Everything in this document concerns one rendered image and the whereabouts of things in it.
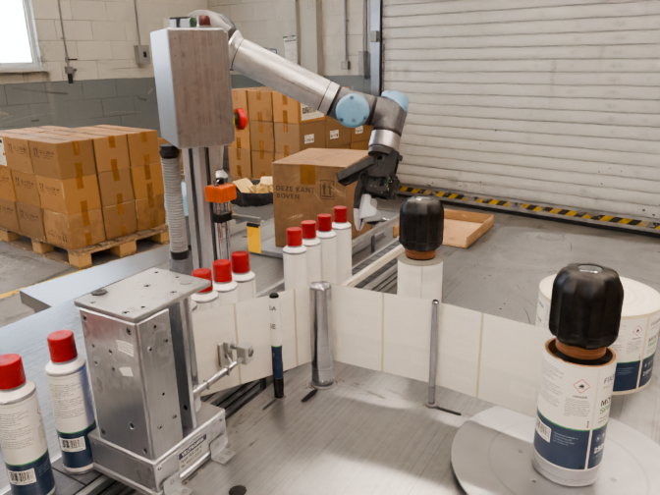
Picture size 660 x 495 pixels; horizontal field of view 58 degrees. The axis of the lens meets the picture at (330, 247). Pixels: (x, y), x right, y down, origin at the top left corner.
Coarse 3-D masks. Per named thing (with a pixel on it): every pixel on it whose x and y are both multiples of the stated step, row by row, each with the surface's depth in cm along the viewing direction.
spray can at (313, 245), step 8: (304, 224) 127; (312, 224) 127; (304, 232) 128; (312, 232) 128; (304, 240) 128; (312, 240) 128; (312, 248) 128; (320, 248) 130; (312, 256) 128; (320, 256) 130; (312, 264) 129; (320, 264) 131; (312, 272) 129; (320, 272) 131; (312, 280) 130; (320, 280) 132
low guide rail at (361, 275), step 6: (402, 246) 166; (390, 252) 160; (396, 252) 162; (384, 258) 156; (390, 258) 159; (372, 264) 151; (378, 264) 153; (384, 264) 157; (366, 270) 148; (372, 270) 151; (354, 276) 144; (360, 276) 145; (366, 276) 148; (348, 282) 140; (354, 282) 143
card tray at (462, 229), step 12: (444, 216) 222; (456, 216) 219; (468, 216) 217; (480, 216) 214; (492, 216) 210; (396, 228) 202; (444, 228) 210; (456, 228) 209; (468, 228) 209; (480, 228) 199; (444, 240) 196; (456, 240) 196; (468, 240) 189
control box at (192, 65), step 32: (160, 32) 97; (192, 32) 94; (224, 32) 96; (160, 64) 101; (192, 64) 95; (224, 64) 97; (160, 96) 106; (192, 96) 97; (224, 96) 99; (160, 128) 111; (192, 128) 98; (224, 128) 100
